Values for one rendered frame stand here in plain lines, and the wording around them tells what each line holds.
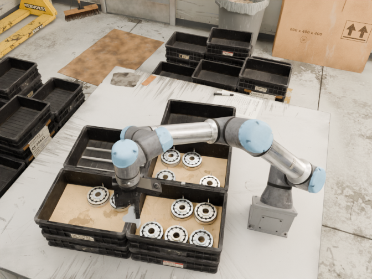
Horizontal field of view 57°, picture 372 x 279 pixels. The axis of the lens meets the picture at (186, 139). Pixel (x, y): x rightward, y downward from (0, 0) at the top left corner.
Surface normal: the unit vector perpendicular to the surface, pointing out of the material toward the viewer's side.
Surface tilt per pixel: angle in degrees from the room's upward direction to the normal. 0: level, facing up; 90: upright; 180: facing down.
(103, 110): 0
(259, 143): 55
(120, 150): 4
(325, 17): 78
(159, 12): 90
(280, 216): 90
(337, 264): 0
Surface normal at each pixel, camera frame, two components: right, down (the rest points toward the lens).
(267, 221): -0.24, 0.69
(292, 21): -0.29, 0.51
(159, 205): 0.02, -0.70
